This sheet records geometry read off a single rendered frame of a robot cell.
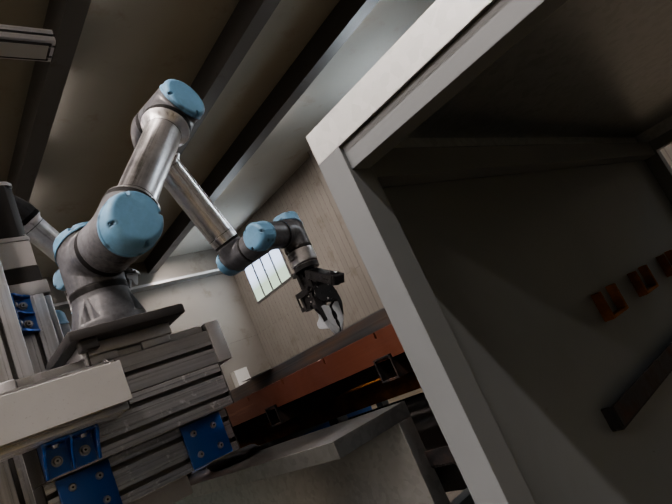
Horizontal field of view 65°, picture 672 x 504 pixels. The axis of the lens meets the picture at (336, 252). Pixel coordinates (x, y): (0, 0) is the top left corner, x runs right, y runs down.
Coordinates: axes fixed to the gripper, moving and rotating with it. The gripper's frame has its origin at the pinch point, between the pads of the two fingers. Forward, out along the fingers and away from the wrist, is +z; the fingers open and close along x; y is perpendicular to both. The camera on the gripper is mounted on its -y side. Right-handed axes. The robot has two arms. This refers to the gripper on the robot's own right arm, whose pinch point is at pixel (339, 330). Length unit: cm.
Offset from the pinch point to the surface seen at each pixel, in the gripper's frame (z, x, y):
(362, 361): 9.8, 16.4, -20.5
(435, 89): -11, 50, -80
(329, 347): 3.7, 12.0, -7.4
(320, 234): -265, -656, 654
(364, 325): 2.9, 12.0, -21.0
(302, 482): 29.7, 20.4, 11.3
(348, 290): -132, -656, 646
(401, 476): 32.7, 20.4, -21.7
